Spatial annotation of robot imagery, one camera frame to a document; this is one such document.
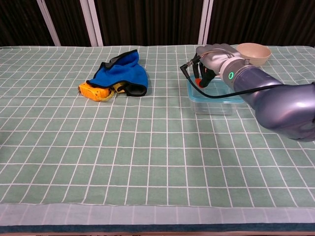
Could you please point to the teal container lid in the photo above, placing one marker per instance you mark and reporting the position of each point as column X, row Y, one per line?
column 216, row 89

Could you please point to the thin white frame post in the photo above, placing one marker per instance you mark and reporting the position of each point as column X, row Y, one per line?
column 49, row 23

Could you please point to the yellow tape measure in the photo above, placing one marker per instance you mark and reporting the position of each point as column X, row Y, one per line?
column 93, row 92

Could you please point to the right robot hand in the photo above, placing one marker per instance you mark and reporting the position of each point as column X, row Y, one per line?
column 216, row 57

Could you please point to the green checked tablecloth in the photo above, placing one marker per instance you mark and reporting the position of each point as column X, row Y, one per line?
column 73, row 147

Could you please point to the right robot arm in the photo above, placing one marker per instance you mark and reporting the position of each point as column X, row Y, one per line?
column 278, row 105

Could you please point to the dark pleated curtain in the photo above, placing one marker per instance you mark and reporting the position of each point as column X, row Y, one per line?
column 147, row 22

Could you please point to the clear plastic container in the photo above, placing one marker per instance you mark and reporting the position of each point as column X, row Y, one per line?
column 211, row 109

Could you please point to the beige bowl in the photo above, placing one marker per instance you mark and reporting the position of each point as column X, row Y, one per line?
column 256, row 52

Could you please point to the wide white frame post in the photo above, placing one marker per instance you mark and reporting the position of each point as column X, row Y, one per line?
column 91, row 23

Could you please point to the blue cloth with black trim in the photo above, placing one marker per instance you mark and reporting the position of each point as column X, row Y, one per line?
column 123, row 73

